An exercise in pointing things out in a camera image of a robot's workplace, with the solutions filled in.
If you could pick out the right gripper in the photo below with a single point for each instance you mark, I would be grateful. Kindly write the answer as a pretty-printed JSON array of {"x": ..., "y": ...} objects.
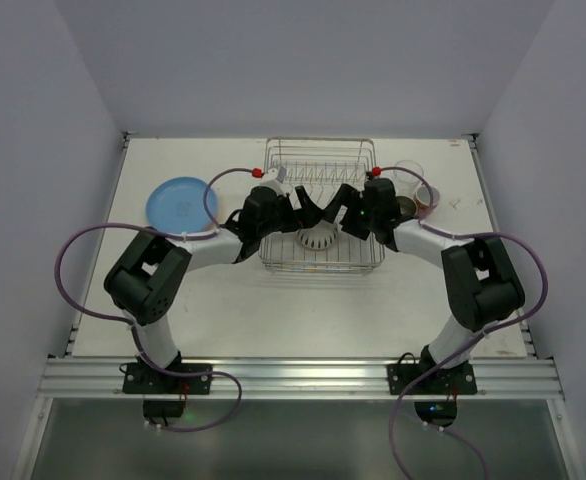
[{"x": 348, "y": 215}]

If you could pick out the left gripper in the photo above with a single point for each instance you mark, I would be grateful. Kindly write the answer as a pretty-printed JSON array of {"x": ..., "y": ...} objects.
[{"x": 292, "y": 216}]

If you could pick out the white blue-striped bowl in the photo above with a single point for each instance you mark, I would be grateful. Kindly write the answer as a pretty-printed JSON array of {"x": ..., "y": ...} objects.
[{"x": 318, "y": 238}]

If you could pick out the clear glass tumbler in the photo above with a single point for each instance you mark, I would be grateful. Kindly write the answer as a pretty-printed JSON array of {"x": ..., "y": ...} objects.
[{"x": 407, "y": 179}]

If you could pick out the brown and white cup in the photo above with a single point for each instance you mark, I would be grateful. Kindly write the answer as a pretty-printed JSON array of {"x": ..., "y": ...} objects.
[{"x": 407, "y": 207}]

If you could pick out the pink mug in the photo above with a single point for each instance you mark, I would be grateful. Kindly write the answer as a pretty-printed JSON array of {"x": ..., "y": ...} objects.
[{"x": 426, "y": 200}]

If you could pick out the blue plate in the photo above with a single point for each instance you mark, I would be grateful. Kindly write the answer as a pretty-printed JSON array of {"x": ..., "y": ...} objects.
[{"x": 178, "y": 196}]

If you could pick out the yellow plate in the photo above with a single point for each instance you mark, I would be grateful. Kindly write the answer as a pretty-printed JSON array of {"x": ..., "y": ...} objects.
[{"x": 196, "y": 224}]

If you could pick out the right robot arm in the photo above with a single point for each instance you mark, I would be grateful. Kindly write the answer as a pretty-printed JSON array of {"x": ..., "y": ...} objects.
[{"x": 481, "y": 283}]

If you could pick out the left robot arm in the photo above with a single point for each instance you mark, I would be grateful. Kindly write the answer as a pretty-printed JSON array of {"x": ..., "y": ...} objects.
[{"x": 146, "y": 278}]

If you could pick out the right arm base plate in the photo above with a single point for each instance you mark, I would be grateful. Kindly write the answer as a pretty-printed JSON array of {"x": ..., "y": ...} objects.
[{"x": 430, "y": 378}]

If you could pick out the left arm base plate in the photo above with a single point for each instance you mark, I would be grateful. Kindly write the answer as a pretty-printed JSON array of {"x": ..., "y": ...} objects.
[{"x": 192, "y": 378}]

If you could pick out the aluminium mounting rail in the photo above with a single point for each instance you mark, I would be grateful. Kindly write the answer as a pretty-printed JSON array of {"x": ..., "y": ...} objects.
[{"x": 310, "y": 379}]

